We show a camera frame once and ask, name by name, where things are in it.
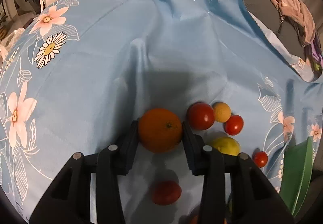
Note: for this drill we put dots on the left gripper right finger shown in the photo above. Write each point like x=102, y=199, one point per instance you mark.
x=254, y=199

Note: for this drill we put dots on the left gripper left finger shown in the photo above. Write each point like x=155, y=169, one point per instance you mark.
x=67, y=199

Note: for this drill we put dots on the red tomato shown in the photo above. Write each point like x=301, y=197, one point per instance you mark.
x=260, y=159
x=234, y=125
x=166, y=193
x=200, y=116

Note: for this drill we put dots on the yellow-green lemon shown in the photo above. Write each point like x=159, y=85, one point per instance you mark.
x=226, y=145

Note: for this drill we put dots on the small yellow-orange fruit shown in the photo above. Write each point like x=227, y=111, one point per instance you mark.
x=222, y=112

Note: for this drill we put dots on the small orange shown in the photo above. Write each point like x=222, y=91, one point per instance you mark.
x=160, y=130

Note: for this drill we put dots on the green plastic bowl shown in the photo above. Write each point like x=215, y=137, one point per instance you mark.
x=298, y=164

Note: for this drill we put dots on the light blue floral cloth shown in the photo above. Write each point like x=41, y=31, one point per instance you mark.
x=84, y=69

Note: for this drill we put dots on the pile of clothes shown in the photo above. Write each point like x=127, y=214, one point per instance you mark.
x=297, y=13

